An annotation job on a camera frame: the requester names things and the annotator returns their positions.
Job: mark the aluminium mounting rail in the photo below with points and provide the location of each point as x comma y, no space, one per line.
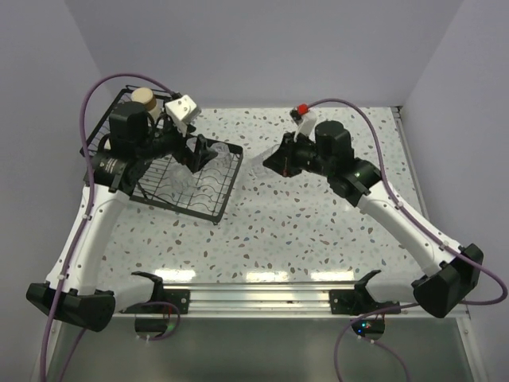
260,300

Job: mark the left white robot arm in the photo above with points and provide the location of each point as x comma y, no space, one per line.
70,293

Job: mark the black wire dish rack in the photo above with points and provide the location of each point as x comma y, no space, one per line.
155,164

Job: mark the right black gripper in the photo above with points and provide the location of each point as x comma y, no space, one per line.
281,161

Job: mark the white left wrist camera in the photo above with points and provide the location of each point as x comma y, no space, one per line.
183,112

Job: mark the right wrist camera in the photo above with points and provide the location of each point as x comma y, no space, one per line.
305,119

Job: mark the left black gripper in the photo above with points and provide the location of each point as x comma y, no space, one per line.
196,159

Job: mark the beige cup far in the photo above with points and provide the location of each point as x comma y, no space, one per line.
146,97

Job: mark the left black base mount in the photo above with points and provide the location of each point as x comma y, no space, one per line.
180,298

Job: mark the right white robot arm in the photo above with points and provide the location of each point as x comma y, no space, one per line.
449,269

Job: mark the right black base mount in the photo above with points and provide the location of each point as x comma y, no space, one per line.
353,303

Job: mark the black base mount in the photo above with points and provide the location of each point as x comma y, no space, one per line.
353,303
180,298

